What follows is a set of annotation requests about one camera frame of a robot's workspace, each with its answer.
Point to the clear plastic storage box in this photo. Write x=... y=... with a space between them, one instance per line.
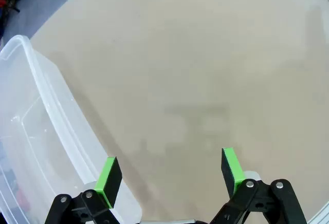
x=38 y=131

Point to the dark floor clutter pile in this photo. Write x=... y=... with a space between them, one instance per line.
x=6 y=10

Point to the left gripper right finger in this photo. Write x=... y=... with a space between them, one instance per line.
x=231 y=167

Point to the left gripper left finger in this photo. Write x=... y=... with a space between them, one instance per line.
x=110 y=177

